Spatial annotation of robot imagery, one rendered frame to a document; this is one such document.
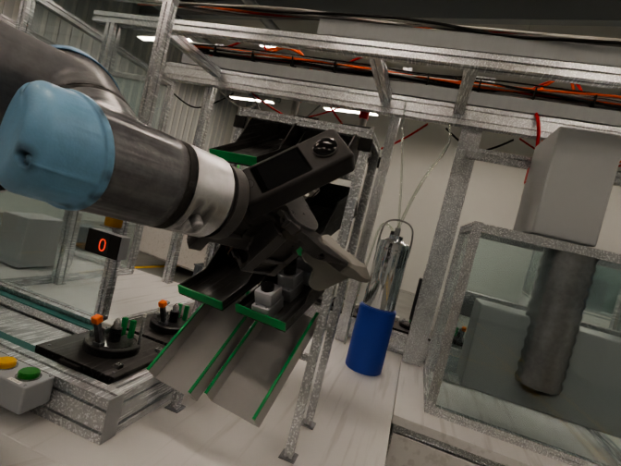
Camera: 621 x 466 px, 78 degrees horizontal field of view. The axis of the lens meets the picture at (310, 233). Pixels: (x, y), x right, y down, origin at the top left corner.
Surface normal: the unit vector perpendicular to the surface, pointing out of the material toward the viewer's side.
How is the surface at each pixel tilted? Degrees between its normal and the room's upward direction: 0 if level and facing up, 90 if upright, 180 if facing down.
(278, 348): 45
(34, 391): 90
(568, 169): 90
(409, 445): 90
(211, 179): 69
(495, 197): 90
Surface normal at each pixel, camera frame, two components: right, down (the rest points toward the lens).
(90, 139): 0.76, -0.05
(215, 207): 0.69, 0.36
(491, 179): -0.40, -0.06
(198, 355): -0.14, -0.73
